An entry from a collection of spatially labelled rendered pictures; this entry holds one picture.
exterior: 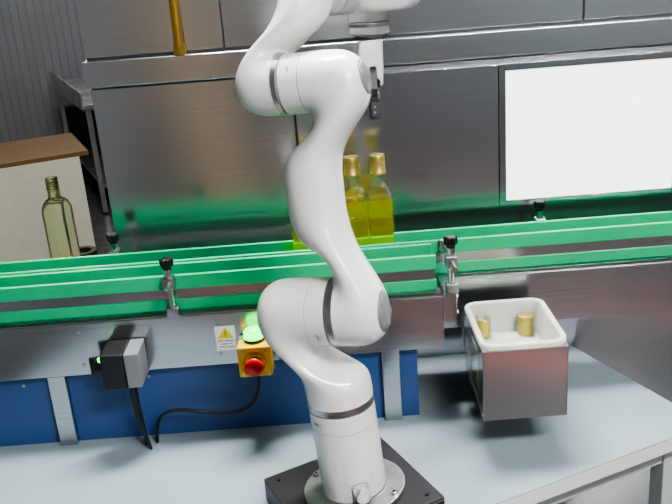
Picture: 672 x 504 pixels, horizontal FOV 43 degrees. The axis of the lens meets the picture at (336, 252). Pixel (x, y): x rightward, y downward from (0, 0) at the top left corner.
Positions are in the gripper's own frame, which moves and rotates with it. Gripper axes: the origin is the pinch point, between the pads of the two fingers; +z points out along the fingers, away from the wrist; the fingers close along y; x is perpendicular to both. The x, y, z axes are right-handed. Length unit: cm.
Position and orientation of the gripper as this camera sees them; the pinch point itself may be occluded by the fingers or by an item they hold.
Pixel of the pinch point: (374, 109)
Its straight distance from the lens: 185.4
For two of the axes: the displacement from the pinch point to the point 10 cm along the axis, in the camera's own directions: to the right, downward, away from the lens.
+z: 0.7, 9.4, 3.4
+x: 10.0, -0.7, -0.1
